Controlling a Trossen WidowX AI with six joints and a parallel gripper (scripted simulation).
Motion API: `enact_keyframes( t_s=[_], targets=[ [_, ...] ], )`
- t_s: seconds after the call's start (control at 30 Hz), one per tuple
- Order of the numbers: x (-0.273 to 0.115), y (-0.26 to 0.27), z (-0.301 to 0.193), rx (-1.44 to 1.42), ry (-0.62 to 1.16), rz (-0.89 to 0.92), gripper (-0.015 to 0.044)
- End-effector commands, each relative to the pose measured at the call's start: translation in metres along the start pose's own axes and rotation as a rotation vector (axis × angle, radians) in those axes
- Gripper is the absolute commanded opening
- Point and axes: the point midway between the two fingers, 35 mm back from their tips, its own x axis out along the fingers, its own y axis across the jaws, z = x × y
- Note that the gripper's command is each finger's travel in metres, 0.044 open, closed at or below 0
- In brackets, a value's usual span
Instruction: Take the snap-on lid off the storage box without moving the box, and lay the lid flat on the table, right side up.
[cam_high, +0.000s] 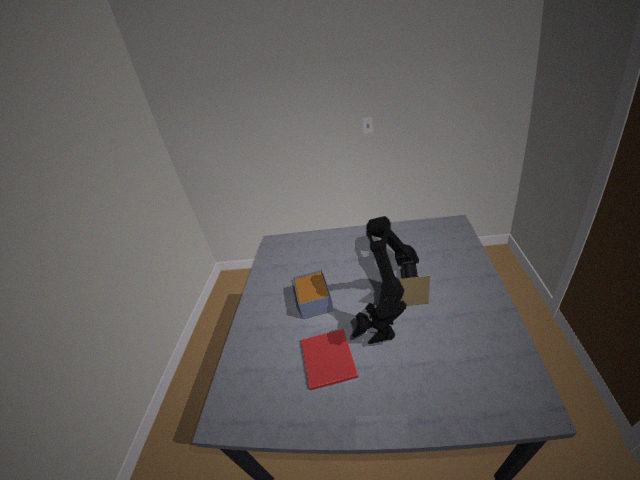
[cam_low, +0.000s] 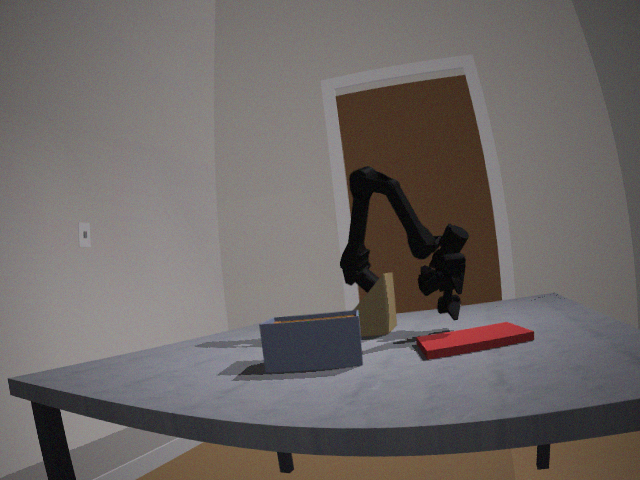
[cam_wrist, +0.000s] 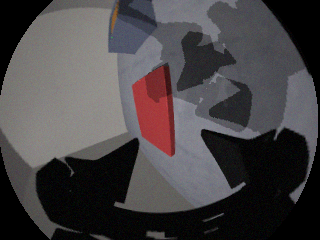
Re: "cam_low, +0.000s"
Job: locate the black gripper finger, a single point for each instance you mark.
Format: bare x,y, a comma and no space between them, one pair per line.
451,308
455,272

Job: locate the red box lid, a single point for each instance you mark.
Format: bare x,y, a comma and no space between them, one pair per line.
471,340

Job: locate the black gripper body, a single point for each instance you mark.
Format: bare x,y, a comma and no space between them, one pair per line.
444,282

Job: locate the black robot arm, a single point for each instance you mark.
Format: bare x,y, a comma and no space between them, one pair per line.
363,183

